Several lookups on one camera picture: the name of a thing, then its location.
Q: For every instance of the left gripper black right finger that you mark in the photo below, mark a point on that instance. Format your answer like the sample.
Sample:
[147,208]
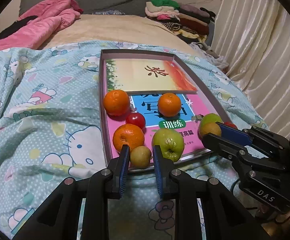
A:
[204,209]

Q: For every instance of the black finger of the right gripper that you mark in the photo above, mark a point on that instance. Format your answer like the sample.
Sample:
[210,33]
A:
[239,156]
[268,143]

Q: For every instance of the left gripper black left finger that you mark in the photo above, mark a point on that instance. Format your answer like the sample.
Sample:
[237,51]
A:
[78,209]

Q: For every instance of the red cherry tomato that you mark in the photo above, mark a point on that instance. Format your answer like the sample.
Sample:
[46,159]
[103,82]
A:
[230,124]
[136,119]

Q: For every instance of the smooth green apple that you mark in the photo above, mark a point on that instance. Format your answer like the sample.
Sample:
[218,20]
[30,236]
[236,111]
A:
[211,117]

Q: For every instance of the green apple with stem dimple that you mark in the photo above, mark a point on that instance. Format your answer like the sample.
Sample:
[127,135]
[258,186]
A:
[170,142]

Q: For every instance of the small brown longan fruit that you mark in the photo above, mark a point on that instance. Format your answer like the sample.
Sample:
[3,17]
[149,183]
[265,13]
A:
[140,157]

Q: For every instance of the large orange tangerine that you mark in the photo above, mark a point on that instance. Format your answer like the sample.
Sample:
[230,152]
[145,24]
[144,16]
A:
[116,102]

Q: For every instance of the shallow grey cardboard box tray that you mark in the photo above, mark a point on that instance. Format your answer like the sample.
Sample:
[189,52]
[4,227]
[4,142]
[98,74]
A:
[110,123]

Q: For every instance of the pink chinese workbook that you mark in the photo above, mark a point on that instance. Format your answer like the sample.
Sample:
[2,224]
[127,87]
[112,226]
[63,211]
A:
[186,123]

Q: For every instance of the white crumpled cloth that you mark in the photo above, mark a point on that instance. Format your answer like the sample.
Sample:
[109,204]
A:
[211,56]

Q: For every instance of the hello kitty blue quilt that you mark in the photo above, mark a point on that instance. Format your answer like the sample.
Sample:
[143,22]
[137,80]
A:
[50,96]

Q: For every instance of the cream satin curtain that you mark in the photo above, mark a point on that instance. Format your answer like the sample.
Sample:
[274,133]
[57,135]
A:
[254,38]

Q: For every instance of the yellow orange chinese book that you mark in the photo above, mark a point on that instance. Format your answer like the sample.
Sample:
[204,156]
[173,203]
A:
[136,76]

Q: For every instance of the stack of folded clothes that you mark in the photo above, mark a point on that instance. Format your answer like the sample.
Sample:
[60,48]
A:
[187,22]

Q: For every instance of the beige bed sheet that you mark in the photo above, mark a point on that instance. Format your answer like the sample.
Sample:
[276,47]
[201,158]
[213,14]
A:
[118,28]

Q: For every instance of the black garment on bed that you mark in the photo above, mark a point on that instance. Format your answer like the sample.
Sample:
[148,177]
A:
[16,26]

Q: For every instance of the pink padded blanket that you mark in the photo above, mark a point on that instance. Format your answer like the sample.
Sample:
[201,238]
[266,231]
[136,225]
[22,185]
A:
[41,21]

